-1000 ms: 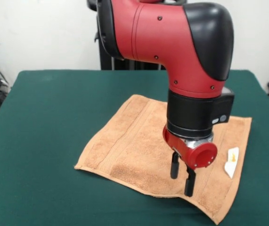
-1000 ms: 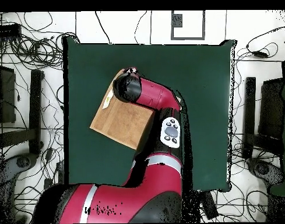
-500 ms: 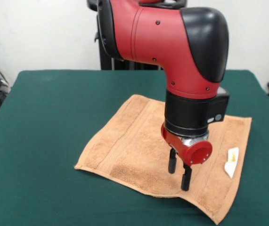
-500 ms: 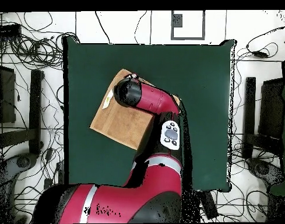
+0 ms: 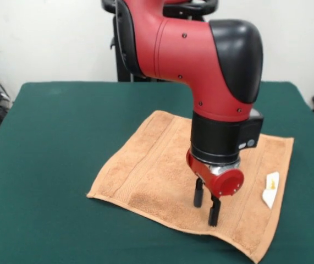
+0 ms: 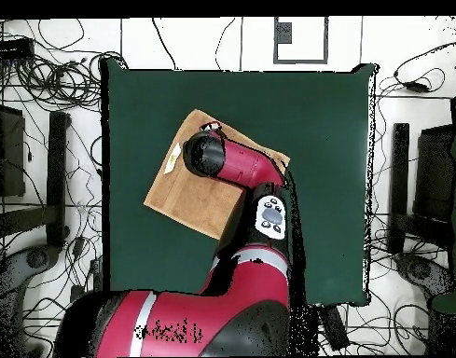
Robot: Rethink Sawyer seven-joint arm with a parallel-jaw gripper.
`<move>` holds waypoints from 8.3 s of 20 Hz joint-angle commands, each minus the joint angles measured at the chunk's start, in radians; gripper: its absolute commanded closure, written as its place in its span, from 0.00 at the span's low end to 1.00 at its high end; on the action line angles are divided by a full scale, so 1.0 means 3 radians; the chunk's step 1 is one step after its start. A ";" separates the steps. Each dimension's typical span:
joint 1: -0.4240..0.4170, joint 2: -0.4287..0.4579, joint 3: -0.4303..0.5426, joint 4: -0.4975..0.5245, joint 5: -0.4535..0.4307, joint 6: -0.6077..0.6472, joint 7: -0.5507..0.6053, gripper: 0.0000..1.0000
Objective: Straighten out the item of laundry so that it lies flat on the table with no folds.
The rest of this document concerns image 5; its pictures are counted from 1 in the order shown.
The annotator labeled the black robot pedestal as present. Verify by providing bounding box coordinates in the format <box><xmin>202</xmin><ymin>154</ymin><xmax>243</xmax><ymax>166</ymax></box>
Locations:
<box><xmin>101</xmin><ymin>0</ymin><xmax>218</xmax><ymax>83</ymax></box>

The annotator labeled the dark green table cloth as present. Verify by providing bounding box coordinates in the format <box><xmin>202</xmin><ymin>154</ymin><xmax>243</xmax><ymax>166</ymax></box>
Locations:
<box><xmin>0</xmin><ymin>81</ymin><xmax>314</xmax><ymax>264</ymax></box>

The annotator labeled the tan terry towel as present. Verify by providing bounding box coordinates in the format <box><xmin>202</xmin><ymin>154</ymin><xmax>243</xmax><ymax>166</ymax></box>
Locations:
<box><xmin>86</xmin><ymin>110</ymin><xmax>295</xmax><ymax>263</ymax></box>

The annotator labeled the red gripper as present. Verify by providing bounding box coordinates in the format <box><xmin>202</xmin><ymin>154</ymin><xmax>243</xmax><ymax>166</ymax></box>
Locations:
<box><xmin>186</xmin><ymin>150</ymin><xmax>245</xmax><ymax>227</ymax></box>

